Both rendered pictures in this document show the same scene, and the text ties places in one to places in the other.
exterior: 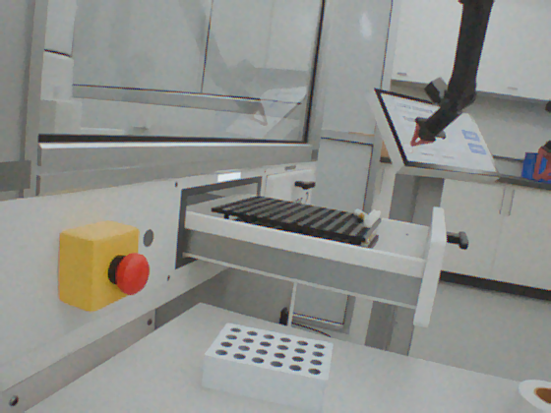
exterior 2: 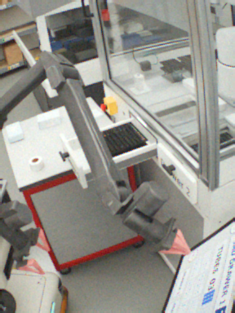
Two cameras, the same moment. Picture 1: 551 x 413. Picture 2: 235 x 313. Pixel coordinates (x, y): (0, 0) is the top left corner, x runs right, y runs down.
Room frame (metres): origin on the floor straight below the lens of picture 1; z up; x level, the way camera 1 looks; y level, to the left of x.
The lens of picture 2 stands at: (1.87, -0.90, 1.84)
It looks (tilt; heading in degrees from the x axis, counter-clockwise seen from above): 35 degrees down; 144
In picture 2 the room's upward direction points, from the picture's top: 10 degrees counter-clockwise
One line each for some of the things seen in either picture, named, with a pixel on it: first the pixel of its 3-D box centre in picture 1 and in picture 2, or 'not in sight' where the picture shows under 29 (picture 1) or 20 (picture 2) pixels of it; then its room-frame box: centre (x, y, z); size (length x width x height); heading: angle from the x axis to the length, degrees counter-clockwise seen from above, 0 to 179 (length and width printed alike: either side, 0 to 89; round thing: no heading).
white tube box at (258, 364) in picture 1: (270, 364); not in sight; (0.44, -0.02, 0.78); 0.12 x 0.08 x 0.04; 81
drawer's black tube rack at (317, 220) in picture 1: (300, 233); (116, 144); (0.69, -0.05, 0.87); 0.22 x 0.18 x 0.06; 71
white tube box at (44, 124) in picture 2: not in sight; (49, 119); (0.09, -0.04, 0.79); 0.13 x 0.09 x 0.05; 62
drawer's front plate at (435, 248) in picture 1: (431, 256); (72, 159); (0.63, -0.24, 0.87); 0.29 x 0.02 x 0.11; 161
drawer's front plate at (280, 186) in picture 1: (290, 196); (176, 172); (1.03, -0.04, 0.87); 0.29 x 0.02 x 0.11; 161
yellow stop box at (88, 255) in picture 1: (101, 265); (110, 105); (0.41, 0.16, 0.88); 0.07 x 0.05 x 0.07; 161
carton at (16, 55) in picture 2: not in sight; (17, 50); (-3.02, 1.22, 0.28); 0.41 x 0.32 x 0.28; 74
